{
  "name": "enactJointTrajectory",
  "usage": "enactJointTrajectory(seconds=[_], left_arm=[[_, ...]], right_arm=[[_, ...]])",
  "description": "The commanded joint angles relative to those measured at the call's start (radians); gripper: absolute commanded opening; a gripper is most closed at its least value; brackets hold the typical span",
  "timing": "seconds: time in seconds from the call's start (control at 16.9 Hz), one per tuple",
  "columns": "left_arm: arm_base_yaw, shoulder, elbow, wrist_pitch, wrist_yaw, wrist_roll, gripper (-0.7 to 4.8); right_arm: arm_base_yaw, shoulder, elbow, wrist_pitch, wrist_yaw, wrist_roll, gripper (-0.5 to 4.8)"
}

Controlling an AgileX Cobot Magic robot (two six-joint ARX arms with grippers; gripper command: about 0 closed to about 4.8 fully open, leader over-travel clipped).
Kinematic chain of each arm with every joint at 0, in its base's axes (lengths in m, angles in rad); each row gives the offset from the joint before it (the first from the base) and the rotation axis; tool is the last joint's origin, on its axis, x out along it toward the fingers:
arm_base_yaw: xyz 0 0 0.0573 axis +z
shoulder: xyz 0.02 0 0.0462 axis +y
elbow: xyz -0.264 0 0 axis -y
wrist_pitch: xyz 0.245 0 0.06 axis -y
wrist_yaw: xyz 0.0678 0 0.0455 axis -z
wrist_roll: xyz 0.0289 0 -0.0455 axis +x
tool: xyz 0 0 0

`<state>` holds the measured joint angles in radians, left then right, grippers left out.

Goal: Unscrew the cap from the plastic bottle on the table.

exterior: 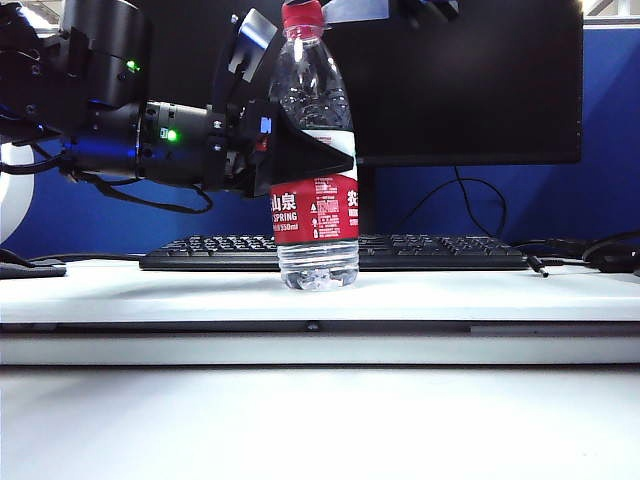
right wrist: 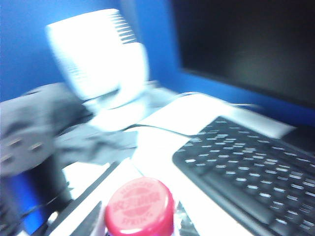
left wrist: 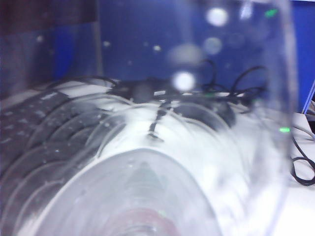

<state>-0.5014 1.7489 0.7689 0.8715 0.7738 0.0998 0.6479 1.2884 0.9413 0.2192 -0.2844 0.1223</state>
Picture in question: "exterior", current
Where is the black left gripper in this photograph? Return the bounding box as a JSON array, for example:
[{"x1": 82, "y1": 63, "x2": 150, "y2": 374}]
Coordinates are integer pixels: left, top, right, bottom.
[{"x1": 203, "y1": 98, "x2": 356, "y2": 199}]

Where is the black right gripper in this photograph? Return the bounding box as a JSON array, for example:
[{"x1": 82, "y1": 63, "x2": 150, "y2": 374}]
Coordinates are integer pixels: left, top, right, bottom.
[{"x1": 285, "y1": 0, "x2": 462, "y2": 29}]

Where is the red bottle cap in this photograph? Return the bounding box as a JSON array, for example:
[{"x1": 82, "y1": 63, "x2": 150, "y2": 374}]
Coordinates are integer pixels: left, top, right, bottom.
[{"x1": 281, "y1": 2, "x2": 324, "y2": 28}]

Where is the clear plastic water bottle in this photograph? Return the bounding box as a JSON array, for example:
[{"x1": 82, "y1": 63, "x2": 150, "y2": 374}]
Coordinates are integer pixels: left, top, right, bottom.
[{"x1": 268, "y1": 22, "x2": 361, "y2": 293}]

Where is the black Logitech keyboard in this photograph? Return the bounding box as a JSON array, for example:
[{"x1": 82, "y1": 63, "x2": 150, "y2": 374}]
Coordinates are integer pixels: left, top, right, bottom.
[{"x1": 138, "y1": 233, "x2": 530, "y2": 273}]

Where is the black computer monitor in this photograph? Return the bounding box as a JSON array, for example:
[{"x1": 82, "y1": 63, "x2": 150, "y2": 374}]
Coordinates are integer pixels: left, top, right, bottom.
[{"x1": 142, "y1": 0, "x2": 585, "y2": 236}]

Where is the white rounded object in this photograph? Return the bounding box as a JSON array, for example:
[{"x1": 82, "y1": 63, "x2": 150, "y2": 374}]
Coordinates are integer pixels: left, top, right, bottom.
[{"x1": 0, "y1": 144, "x2": 36, "y2": 247}]

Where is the black pad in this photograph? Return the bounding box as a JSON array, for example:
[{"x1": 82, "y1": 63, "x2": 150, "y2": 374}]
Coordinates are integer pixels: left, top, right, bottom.
[{"x1": 0, "y1": 248, "x2": 68, "y2": 280}]

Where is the black Logitech mouse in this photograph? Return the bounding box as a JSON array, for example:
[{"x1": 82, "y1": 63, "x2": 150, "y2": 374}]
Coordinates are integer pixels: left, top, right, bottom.
[{"x1": 597, "y1": 253, "x2": 640, "y2": 275}]

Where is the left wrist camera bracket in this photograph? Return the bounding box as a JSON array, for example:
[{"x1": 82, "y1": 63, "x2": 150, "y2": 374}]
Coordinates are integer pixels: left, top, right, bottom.
[{"x1": 212, "y1": 7, "x2": 279, "y2": 114}]

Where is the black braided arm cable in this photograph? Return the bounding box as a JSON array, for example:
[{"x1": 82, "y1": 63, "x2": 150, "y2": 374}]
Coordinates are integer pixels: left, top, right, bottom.
[{"x1": 0, "y1": 149, "x2": 216, "y2": 215}]

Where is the thin black monitor cable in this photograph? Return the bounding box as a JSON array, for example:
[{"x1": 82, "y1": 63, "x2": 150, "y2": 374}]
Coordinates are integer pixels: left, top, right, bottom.
[{"x1": 399, "y1": 167, "x2": 507, "y2": 239}]

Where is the black desk cable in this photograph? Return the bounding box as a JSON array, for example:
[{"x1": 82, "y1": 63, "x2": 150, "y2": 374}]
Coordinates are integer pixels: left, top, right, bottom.
[{"x1": 27, "y1": 253, "x2": 146, "y2": 265}]

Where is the black barrel plug cable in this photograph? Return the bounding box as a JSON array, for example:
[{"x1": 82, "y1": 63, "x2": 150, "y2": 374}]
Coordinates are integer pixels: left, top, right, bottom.
[{"x1": 527, "y1": 253, "x2": 589, "y2": 279}]

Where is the black adapter mains cable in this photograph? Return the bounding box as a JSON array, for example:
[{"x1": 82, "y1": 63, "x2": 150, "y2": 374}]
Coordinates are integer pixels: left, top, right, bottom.
[{"x1": 509, "y1": 238, "x2": 589, "y2": 252}]

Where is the thick black looping cable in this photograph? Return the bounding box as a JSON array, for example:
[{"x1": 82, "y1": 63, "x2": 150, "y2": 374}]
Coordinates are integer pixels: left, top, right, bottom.
[{"x1": 581, "y1": 230, "x2": 640, "y2": 266}]

